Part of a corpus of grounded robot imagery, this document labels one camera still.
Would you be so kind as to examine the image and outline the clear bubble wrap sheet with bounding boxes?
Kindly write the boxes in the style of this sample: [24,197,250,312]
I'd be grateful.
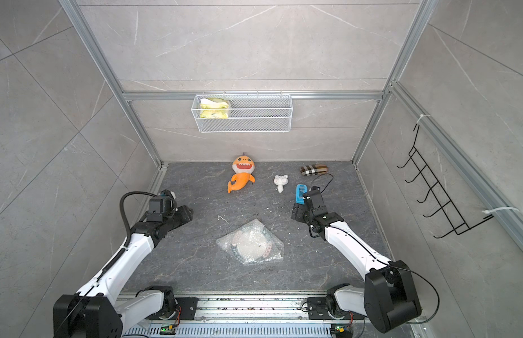
[216,219,284,265]

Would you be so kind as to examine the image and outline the green rimmed white dinner plate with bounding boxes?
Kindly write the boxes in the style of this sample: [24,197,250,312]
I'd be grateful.
[231,231,273,263]

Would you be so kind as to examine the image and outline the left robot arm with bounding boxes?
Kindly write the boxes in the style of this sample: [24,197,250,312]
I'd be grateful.
[53,190,193,337]

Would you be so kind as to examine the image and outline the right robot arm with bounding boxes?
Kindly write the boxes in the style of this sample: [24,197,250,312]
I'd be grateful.
[291,184,435,333]

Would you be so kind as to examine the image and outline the blue toy car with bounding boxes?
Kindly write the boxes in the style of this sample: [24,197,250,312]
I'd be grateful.
[295,184,308,205]

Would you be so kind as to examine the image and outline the plaid brown pouch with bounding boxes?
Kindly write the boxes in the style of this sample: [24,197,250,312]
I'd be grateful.
[300,164,328,176]

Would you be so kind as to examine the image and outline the small white figurine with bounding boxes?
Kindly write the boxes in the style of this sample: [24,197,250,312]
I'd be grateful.
[274,175,288,193]

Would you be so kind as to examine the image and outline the orange shark plush toy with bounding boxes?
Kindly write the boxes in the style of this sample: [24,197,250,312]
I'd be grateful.
[227,154,255,193]

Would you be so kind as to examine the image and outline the yellow white cloth in basket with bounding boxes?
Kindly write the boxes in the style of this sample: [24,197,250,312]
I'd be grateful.
[200,98,231,119]

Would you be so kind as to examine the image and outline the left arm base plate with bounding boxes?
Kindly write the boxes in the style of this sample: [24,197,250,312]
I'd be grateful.
[157,297,199,321]

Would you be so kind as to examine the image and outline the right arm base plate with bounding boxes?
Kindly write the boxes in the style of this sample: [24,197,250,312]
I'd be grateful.
[300,297,365,321]

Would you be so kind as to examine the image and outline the aluminium mounting rail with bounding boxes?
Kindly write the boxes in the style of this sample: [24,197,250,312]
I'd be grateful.
[73,294,429,338]

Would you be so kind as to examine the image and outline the white wire mesh basket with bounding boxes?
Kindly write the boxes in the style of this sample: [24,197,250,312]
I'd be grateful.
[191,94,293,133]

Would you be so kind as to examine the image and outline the black wire hook rack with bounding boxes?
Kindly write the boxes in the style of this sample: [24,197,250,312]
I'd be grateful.
[397,124,494,239]

